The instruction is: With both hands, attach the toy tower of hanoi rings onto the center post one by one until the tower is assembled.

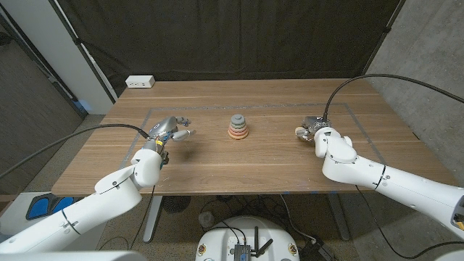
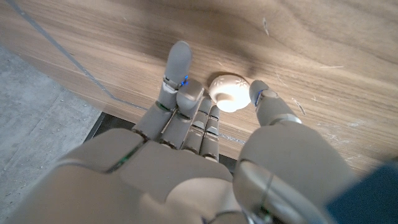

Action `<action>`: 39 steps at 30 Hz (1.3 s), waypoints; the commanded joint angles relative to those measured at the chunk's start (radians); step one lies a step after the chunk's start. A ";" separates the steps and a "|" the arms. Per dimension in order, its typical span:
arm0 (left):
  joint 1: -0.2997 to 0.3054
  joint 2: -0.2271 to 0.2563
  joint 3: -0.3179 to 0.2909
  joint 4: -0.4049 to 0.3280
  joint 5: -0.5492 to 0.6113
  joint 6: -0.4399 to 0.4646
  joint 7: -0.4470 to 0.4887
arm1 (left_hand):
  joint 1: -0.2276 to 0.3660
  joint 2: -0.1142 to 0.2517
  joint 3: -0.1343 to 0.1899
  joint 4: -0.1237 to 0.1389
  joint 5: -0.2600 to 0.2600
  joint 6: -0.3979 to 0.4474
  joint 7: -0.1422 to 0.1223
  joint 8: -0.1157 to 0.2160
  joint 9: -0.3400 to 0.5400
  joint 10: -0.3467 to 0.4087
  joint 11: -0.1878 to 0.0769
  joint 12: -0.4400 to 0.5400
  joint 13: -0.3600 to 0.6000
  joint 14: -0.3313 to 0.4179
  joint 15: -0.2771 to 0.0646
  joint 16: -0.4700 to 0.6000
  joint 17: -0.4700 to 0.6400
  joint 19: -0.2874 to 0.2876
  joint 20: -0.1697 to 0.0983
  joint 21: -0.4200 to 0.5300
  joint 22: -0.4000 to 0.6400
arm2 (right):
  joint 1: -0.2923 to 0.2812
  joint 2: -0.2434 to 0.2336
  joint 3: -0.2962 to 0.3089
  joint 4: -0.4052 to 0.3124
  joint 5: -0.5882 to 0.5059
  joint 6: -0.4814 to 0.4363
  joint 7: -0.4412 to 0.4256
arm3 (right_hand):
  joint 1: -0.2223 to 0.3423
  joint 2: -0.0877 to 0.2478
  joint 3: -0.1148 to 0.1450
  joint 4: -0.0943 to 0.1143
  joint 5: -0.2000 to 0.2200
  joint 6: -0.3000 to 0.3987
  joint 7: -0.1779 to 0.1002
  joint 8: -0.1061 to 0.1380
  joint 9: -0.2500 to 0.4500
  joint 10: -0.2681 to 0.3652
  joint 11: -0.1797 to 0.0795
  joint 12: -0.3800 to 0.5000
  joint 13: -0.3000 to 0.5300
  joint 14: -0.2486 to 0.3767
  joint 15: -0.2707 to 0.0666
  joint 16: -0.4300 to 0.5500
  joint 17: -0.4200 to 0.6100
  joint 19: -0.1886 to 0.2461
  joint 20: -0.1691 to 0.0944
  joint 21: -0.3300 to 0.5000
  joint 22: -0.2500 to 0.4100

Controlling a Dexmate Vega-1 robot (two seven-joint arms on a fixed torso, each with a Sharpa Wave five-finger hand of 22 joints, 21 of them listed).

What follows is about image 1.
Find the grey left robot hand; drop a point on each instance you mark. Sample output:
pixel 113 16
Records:
pixel 165 127

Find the white table leg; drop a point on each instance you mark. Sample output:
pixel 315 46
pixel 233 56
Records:
pixel 154 221

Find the black backdrop stand pole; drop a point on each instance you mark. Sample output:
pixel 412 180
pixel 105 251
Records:
pixel 85 54
pixel 384 34

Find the grey round floor object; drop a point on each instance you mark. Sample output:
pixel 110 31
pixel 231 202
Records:
pixel 206 219

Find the white robot torso edge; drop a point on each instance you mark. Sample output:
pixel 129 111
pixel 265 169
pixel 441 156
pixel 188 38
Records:
pixel 72 256

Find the black router with antennas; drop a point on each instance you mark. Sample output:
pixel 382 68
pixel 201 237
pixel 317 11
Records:
pixel 242 252

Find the black round floor fan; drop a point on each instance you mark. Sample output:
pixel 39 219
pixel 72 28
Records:
pixel 176 203

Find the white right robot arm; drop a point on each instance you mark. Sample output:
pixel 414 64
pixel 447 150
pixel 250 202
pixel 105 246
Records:
pixel 391 177

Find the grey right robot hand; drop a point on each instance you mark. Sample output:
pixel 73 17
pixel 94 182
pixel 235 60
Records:
pixel 313 125

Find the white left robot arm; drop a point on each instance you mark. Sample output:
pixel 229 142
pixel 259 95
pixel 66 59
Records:
pixel 79 214

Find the black backdrop curtain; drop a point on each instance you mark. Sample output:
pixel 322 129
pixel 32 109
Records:
pixel 232 36

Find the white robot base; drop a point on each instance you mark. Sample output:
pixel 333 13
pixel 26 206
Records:
pixel 224 239

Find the white power strip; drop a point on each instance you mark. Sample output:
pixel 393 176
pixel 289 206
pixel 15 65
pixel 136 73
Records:
pixel 140 81

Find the white foot pedal blue pads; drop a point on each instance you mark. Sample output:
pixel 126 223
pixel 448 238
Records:
pixel 38 206

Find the black power adapter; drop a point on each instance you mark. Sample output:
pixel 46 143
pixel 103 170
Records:
pixel 317 251

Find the grey table leg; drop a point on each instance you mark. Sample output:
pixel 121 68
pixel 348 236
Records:
pixel 339 217

